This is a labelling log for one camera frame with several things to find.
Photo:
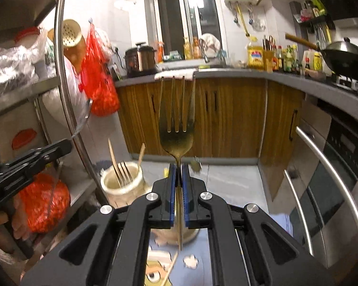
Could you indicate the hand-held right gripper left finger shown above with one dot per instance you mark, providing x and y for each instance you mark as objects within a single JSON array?
[{"x": 172, "y": 193}]

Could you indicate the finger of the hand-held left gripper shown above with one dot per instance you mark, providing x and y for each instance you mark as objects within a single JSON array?
[
  {"x": 41, "y": 153},
  {"x": 15, "y": 184}
]

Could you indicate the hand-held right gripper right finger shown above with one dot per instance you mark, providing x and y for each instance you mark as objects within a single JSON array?
[{"x": 185, "y": 193}]

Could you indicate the beige barrel utensil holder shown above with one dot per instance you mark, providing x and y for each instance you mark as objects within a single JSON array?
[{"x": 122, "y": 193}]

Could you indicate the wooden utensil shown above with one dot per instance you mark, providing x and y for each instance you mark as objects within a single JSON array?
[
  {"x": 114, "y": 162},
  {"x": 141, "y": 155}
]

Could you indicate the white tub red lid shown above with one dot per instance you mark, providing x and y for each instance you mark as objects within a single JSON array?
[
  {"x": 25, "y": 140},
  {"x": 28, "y": 34}
]

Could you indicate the red mesh bag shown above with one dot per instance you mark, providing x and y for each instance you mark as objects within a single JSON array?
[{"x": 44, "y": 205}]

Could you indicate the white plastic bag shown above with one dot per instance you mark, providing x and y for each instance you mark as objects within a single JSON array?
[{"x": 59, "y": 101}]

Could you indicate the crumpled clear plastic bag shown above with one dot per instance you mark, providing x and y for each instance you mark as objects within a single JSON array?
[{"x": 12, "y": 65}]

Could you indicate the thin wooden stick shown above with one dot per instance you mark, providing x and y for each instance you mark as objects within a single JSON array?
[{"x": 168, "y": 271}]

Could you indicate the blue printed tablecloth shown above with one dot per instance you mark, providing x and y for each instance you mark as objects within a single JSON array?
[{"x": 197, "y": 277}]

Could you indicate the wooden base cabinets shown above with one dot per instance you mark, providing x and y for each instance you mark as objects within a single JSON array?
[{"x": 226, "y": 116}]

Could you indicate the hanging red plastic bag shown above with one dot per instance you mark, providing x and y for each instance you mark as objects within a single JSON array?
[{"x": 100, "y": 86}]

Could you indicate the metal storage rack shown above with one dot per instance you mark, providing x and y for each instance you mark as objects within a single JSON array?
[{"x": 64, "y": 65}]

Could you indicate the gold strainer ladle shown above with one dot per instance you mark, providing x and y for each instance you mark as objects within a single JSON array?
[{"x": 71, "y": 35}]

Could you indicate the brown electric pressure cooker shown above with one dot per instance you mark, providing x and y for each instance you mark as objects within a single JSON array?
[{"x": 140, "y": 61}]

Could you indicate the metal faucet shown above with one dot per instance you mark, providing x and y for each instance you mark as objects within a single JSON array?
[{"x": 204, "y": 52}]

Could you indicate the orange bottle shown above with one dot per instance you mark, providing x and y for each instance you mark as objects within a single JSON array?
[{"x": 196, "y": 49}]

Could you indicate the white rag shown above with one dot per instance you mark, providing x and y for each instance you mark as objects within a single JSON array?
[{"x": 211, "y": 41}]

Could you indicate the yellow cooking oil bottle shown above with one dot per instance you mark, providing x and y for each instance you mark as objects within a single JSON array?
[{"x": 255, "y": 55}]

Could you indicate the stainless steel oven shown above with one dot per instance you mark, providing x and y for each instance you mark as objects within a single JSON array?
[{"x": 340, "y": 178}]

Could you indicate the wooden knife block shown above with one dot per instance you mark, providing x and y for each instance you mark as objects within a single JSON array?
[{"x": 268, "y": 59}]

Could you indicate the row of condiment bottles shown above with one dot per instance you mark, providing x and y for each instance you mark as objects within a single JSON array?
[{"x": 292, "y": 61}]

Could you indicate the kitchen window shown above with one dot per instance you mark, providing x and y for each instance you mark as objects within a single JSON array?
[{"x": 185, "y": 15}]

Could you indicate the gas stove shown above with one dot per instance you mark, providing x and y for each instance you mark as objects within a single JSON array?
[{"x": 350, "y": 83}]

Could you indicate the black wok with lid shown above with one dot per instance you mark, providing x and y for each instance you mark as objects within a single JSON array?
[{"x": 346, "y": 59}]

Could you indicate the wall spice rack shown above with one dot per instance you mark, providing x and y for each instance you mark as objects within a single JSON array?
[{"x": 311, "y": 15}]

